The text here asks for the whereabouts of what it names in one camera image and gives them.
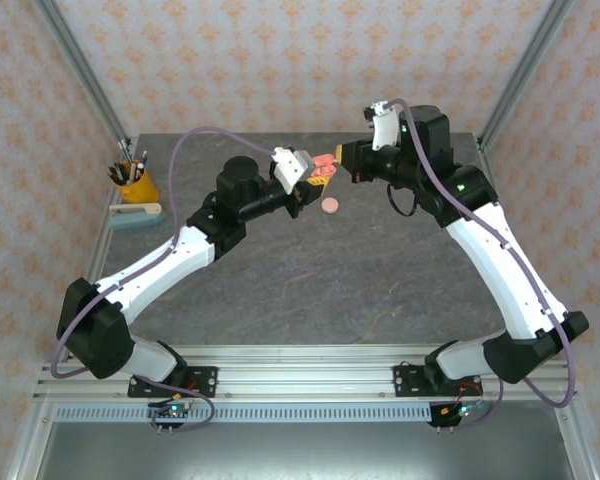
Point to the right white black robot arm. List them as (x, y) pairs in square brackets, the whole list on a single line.
[(505, 270)]

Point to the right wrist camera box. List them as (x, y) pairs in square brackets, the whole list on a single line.
[(382, 127)]

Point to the teal and beige stapler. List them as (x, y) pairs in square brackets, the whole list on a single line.
[(135, 221)]

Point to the grey metal panel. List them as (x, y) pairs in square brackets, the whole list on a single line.
[(305, 450)]

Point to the yellow pen holder cup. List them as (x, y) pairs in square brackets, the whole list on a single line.
[(140, 190)]

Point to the blue pen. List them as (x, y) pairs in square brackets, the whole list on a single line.
[(143, 160)]

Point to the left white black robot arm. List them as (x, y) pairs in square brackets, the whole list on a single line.
[(145, 275)]

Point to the pink rounded-rectangular charging case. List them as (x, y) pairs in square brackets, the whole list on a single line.
[(322, 161)]

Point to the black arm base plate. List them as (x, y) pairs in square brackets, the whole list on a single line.
[(205, 377), (407, 380)]

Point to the white pen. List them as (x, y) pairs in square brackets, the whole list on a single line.
[(136, 171)]

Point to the aluminium mounting rail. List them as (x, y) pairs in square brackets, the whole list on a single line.
[(305, 372)]

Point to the aluminium frame post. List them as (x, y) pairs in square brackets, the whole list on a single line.
[(87, 75), (524, 75)]

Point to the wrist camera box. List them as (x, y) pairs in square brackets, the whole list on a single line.
[(292, 167), (382, 127)]

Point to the small circuit board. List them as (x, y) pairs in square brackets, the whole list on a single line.
[(461, 411), (172, 411)]

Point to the silver pen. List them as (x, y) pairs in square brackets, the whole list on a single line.
[(124, 149)]

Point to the pink round charging case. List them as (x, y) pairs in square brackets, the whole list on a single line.
[(330, 205)]

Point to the black pen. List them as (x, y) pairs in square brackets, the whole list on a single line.
[(116, 173)]

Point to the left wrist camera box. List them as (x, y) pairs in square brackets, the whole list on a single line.
[(292, 167)]

